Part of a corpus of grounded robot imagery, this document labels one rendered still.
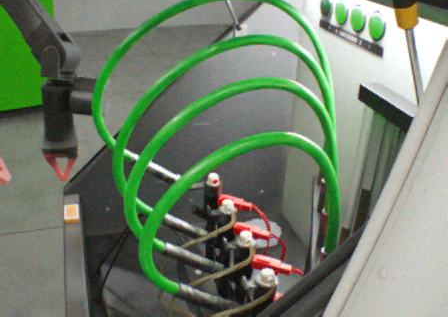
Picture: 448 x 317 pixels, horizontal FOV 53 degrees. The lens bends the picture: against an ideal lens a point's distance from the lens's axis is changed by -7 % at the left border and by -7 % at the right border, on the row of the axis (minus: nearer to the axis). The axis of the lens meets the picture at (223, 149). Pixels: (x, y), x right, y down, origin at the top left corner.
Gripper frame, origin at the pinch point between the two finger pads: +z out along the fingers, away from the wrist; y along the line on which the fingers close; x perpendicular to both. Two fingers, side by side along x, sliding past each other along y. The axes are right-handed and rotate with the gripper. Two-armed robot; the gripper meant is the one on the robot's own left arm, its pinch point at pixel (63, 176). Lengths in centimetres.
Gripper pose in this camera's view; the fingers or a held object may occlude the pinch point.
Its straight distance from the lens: 98.4
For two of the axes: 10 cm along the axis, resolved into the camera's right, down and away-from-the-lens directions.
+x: -9.6, 0.6, -2.8
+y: -2.7, -4.5, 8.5
